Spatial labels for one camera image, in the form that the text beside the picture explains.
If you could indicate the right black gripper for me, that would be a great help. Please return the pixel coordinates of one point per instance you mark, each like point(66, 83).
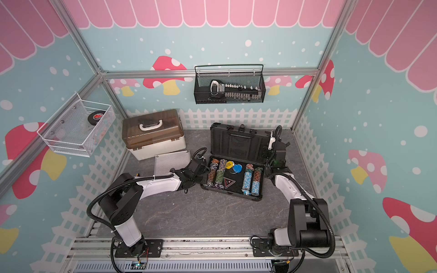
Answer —
point(268, 149)

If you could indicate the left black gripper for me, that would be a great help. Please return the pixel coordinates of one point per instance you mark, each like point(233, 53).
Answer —
point(203, 173)

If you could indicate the silver aluminium poker case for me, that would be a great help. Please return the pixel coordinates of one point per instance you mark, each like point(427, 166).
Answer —
point(175, 160)

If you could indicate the black plastic poker case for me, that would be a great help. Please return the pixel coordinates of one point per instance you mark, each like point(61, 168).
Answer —
point(241, 145)

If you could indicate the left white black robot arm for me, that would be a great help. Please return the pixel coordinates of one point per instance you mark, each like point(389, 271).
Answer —
point(116, 206)

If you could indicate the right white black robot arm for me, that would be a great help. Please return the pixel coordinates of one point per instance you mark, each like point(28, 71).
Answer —
point(308, 227)

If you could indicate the poker chip stack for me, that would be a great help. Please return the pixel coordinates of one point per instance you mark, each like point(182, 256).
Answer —
point(256, 183)
point(213, 169)
point(219, 180)
point(247, 179)

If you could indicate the socket bit set holder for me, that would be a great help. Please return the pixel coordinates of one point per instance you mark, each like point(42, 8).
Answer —
point(220, 90)

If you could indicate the black triangle button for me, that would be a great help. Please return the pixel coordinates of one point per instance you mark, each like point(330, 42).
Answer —
point(228, 182)

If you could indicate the yellow dealer chip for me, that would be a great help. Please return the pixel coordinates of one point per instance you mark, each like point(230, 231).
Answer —
point(229, 164)

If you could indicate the blue dealer chip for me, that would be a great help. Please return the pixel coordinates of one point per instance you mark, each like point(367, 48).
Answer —
point(236, 169)

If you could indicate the brown lid storage box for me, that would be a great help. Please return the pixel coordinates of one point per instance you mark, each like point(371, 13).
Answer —
point(153, 134)

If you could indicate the small green circuit board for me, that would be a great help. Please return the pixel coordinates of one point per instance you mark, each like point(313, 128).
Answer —
point(138, 265)

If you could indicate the black tape roll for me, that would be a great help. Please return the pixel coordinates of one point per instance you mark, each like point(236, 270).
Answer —
point(95, 117)

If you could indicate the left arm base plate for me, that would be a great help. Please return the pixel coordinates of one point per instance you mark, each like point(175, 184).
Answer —
point(144, 248)

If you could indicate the black wire wall basket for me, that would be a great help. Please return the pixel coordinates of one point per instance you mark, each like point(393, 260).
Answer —
point(240, 74)

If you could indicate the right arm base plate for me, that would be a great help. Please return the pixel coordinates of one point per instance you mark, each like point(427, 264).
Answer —
point(263, 247)

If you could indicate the white wire wall basket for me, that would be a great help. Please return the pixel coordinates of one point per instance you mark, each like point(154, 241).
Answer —
point(69, 132)

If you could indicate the aluminium front rail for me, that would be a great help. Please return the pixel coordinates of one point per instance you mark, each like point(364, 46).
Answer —
point(179, 255)

